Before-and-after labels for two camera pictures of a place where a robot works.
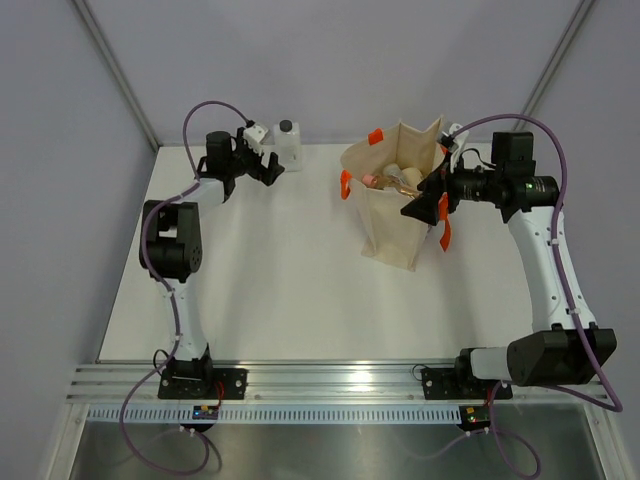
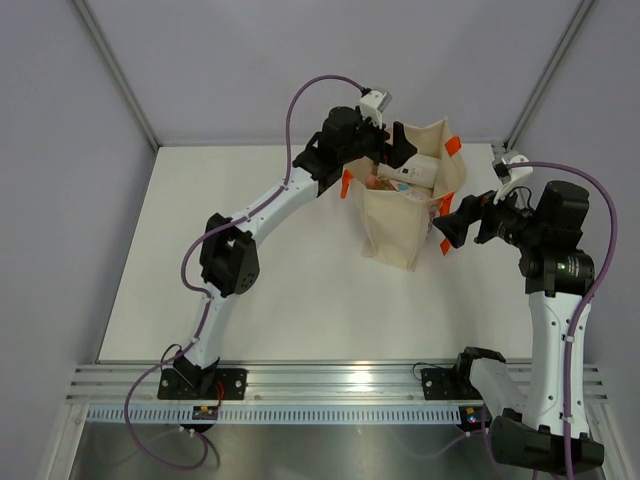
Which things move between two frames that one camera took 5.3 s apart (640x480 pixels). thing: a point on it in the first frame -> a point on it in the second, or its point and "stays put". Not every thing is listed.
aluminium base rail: x=306 y=383 stays put
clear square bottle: x=287 y=145 -> x=420 y=169
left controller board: x=205 y=412 stays put
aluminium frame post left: x=116 y=71 stays put
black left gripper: x=264 y=175 -> x=378 y=134
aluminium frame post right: x=571 y=30 stays put
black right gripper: x=426 y=207 -> x=456 y=226
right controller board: x=474 y=418 stays put
